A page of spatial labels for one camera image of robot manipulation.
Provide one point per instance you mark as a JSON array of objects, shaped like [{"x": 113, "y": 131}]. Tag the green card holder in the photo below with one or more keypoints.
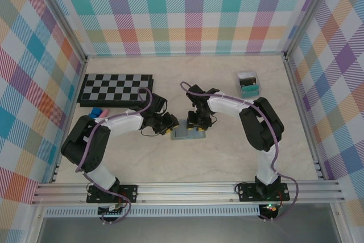
[{"x": 199, "y": 135}]

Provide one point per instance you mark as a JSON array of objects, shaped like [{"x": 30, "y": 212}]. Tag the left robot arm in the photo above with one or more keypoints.
[{"x": 125, "y": 122}]

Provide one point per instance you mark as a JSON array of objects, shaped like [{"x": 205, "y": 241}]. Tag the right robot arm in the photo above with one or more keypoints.
[{"x": 227, "y": 106}]

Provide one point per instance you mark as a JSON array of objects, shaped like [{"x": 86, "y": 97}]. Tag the teal card in box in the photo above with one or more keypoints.
[{"x": 250, "y": 90}]

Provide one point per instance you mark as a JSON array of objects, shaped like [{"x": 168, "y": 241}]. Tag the black card in box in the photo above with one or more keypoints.
[{"x": 247, "y": 80}]

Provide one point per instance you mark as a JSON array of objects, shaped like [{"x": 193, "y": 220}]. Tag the clear plastic card box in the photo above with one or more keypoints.
[{"x": 244, "y": 73}]

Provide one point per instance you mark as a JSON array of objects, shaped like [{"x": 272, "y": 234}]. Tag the pink chalk stick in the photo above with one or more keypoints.
[{"x": 104, "y": 113}]

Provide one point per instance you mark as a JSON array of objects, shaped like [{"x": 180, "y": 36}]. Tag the black and silver chessboard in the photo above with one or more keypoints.
[{"x": 108, "y": 86}]

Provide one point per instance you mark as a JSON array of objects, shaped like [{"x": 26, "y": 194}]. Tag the blue block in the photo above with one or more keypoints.
[{"x": 96, "y": 112}]

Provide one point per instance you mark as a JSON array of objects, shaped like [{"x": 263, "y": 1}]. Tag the small circuit board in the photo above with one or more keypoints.
[{"x": 113, "y": 209}]

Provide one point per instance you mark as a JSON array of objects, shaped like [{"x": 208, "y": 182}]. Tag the grey metal panel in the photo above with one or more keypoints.
[{"x": 185, "y": 231}]

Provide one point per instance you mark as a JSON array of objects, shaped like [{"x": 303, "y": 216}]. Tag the circuit board with LED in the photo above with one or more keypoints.
[{"x": 270, "y": 207}]

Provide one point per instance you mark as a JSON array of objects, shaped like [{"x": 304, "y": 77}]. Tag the long aluminium mounting rail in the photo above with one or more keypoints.
[{"x": 185, "y": 191}]

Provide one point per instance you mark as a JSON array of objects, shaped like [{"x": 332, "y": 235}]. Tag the aluminium back rail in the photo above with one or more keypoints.
[{"x": 185, "y": 54}]

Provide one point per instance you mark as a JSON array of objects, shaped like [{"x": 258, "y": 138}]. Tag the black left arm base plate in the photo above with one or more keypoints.
[{"x": 129, "y": 193}]

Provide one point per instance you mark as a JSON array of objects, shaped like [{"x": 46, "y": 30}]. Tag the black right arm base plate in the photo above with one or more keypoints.
[{"x": 247, "y": 193}]

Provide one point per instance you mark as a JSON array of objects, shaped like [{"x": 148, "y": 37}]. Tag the aluminium side rail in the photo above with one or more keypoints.
[
  {"x": 74, "y": 95},
  {"x": 303, "y": 117}
]

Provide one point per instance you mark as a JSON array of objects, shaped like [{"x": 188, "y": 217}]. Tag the aluminium frame post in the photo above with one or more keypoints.
[
  {"x": 309, "y": 12},
  {"x": 60, "y": 12}
]

